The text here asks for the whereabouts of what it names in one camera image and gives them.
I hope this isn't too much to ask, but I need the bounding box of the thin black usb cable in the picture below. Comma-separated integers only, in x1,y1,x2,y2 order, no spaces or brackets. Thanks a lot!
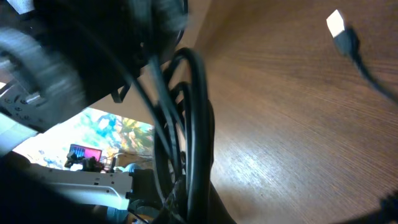
325,9,398,105

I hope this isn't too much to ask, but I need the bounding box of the thick black cable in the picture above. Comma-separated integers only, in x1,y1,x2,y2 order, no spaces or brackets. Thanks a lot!
146,47,218,224

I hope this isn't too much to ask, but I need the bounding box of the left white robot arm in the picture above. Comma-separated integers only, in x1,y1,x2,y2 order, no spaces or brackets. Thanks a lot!
1,1,188,210

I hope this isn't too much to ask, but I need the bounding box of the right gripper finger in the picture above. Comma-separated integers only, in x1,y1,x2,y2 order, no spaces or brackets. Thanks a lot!
339,191,397,224

